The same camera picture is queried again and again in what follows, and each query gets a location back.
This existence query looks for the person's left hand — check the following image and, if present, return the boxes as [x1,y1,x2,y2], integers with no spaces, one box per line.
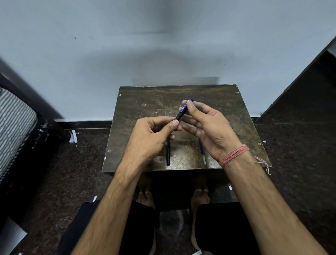
[123,116,182,172]

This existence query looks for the person's right hand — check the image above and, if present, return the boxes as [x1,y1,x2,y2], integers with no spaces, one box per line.
[179,100,243,164]

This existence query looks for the blue and black pen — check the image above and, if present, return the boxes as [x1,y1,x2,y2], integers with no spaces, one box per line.
[175,99,194,122]

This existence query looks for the person's left forearm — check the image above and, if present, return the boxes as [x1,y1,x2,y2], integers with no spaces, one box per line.
[70,158,148,255]

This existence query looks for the person's right forearm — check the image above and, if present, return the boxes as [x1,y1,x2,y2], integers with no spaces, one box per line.
[223,151,329,255]

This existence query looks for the small dark wooden table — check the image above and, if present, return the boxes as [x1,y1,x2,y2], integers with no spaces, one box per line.
[102,84,272,174]

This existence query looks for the blue pen with white tip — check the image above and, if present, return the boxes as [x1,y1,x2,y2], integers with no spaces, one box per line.
[197,127,207,166]

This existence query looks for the red thread wristband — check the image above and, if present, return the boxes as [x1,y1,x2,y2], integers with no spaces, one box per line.
[218,144,271,176]

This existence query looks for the person's left foot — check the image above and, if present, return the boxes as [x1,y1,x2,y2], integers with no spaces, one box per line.
[136,173,156,209]

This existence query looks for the person's foot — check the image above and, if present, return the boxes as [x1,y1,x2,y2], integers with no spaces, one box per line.
[136,173,156,209]
[190,181,211,212]

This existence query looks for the person's right foot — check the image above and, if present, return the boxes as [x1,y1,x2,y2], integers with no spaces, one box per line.
[190,181,211,212]

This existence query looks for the black shorts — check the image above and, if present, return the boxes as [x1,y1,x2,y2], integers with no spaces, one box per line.
[56,199,261,255]

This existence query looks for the striped grey mattress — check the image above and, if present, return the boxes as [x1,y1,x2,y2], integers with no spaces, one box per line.
[0,87,39,182]

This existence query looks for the white sheet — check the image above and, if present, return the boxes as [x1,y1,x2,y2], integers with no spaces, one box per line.
[0,217,28,255]

